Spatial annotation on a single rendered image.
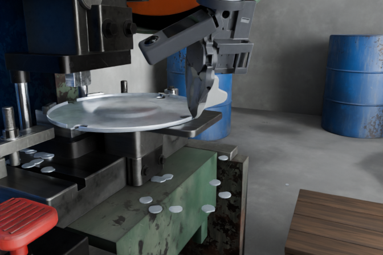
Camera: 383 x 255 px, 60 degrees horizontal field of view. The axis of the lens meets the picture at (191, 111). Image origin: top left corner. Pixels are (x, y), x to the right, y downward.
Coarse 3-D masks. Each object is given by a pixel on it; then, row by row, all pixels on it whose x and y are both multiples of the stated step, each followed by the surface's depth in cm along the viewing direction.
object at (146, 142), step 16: (208, 112) 63; (176, 128) 53; (192, 128) 53; (112, 144) 62; (128, 144) 60; (144, 144) 62; (160, 144) 67; (128, 160) 61; (144, 160) 62; (160, 160) 67; (128, 176) 62; (144, 176) 63
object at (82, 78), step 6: (78, 72) 66; (84, 72) 67; (90, 72) 70; (66, 78) 67; (72, 78) 66; (78, 78) 67; (84, 78) 67; (90, 78) 69; (66, 84) 67; (72, 84) 66; (78, 84) 67; (84, 84) 68; (90, 84) 69
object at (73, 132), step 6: (72, 102) 72; (36, 114) 65; (42, 114) 65; (36, 120) 66; (42, 120) 65; (54, 126) 64; (78, 126) 64; (84, 126) 66; (54, 132) 64; (60, 132) 64; (66, 132) 63; (72, 132) 63; (78, 132) 64; (84, 132) 66
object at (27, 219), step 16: (0, 208) 33; (16, 208) 33; (32, 208) 33; (48, 208) 33; (0, 224) 31; (16, 224) 31; (32, 224) 31; (48, 224) 32; (0, 240) 29; (16, 240) 29; (32, 240) 30
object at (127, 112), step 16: (96, 96) 76; (112, 96) 77; (128, 96) 77; (144, 96) 77; (160, 96) 77; (176, 96) 76; (48, 112) 61; (64, 112) 63; (80, 112) 63; (96, 112) 61; (112, 112) 60; (128, 112) 60; (144, 112) 60; (160, 112) 63; (176, 112) 63; (80, 128) 52; (96, 128) 51; (112, 128) 51; (128, 128) 51; (144, 128) 52; (160, 128) 53
